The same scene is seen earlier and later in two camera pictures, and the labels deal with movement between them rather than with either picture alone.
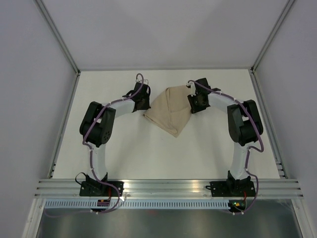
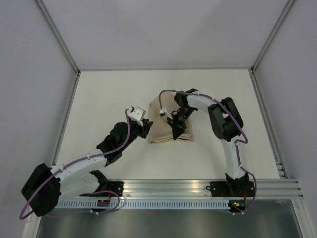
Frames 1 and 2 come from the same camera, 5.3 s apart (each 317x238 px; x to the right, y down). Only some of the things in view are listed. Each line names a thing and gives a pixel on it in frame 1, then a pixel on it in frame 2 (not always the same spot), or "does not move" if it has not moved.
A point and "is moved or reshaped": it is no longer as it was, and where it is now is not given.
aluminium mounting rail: x=169 y=188 does not move
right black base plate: x=232 y=188 does not move
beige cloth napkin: x=171 y=109 is moved or reshaped
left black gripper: x=147 y=106 -> x=144 y=129
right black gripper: x=195 y=109 -> x=178 y=129
